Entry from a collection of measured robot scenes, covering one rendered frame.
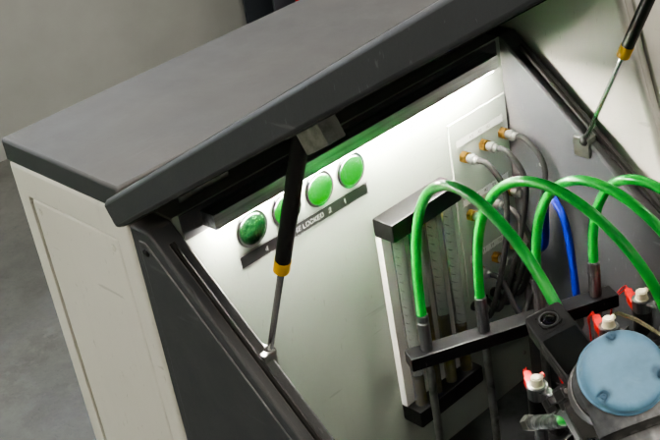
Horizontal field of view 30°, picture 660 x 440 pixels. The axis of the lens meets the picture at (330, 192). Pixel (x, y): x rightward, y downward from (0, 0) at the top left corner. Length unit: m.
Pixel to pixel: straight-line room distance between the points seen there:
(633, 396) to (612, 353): 0.04
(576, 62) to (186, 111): 0.58
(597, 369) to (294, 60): 0.80
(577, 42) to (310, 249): 0.50
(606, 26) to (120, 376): 0.84
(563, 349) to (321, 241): 0.48
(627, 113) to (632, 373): 0.76
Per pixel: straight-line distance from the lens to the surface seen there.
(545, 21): 1.85
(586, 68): 1.84
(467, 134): 1.84
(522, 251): 1.41
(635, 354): 1.12
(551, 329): 1.34
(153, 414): 1.73
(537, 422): 1.55
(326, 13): 1.91
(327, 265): 1.70
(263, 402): 1.46
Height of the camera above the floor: 2.14
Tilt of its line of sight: 28 degrees down
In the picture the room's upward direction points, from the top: 10 degrees counter-clockwise
